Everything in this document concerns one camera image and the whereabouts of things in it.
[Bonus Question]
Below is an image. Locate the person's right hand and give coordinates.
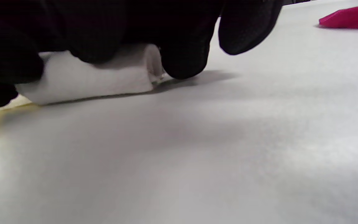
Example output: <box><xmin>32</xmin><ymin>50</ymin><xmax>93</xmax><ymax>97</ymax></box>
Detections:
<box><xmin>0</xmin><ymin>0</ymin><xmax>284</xmax><ymax>80</ymax></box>

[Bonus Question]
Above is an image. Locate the white sock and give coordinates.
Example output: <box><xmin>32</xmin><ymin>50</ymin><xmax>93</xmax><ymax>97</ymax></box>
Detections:
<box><xmin>16</xmin><ymin>44</ymin><xmax>167</xmax><ymax>105</ymax></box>
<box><xmin>145</xmin><ymin>45</ymin><xmax>166</xmax><ymax>83</ymax></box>

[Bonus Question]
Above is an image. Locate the pink sock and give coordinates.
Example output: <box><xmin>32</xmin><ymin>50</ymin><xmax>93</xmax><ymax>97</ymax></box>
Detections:
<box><xmin>319</xmin><ymin>3</ymin><xmax>358</xmax><ymax>29</ymax></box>

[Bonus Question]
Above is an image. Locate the person's left hand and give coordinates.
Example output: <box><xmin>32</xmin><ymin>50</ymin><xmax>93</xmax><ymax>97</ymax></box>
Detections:
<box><xmin>0</xmin><ymin>18</ymin><xmax>45</xmax><ymax>108</ymax></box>

